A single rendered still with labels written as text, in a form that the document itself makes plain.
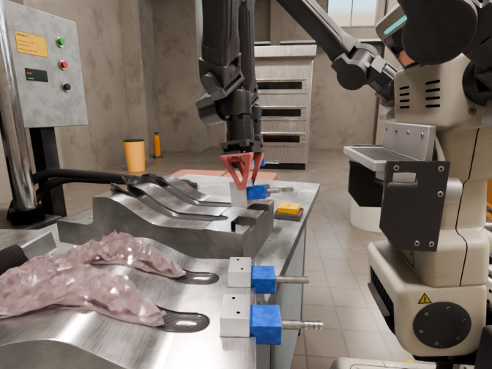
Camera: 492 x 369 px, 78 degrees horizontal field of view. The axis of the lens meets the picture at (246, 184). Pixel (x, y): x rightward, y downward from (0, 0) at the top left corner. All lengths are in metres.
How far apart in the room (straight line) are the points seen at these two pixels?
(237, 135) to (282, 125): 5.43
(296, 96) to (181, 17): 4.61
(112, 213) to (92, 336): 0.41
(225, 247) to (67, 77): 1.02
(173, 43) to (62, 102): 8.15
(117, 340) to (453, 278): 0.57
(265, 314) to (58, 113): 1.15
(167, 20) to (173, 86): 1.74
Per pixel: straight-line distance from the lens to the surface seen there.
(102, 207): 0.78
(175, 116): 9.27
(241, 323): 0.40
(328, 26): 0.87
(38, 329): 0.42
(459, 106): 0.59
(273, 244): 0.78
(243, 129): 0.63
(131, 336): 0.41
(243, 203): 0.63
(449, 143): 0.65
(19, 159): 1.13
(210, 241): 0.64
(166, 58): 9.44
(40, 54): 1.37
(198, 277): 0.54
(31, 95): 1.32
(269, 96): 6.07
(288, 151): 6.09
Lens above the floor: 1.12
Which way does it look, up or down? 13 degrees down
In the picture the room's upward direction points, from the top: straight up
